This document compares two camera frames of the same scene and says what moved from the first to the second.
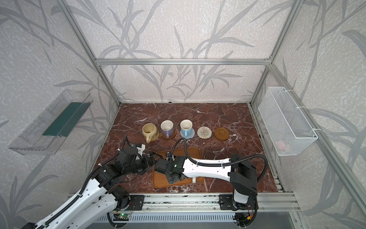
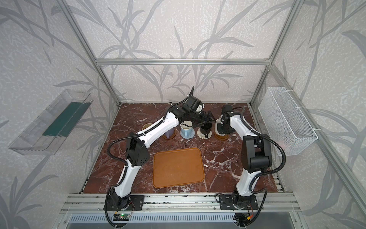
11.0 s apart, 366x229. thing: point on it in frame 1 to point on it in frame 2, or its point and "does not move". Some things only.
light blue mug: x=186 y=127 does not move
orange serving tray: x=158 y=181 does not move
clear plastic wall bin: x=44 y=135 does not move
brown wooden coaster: x=221 y=133 does not move
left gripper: x=146 y=161 to x=204 y=118
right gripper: x=159 y=166 to x=224 y=121
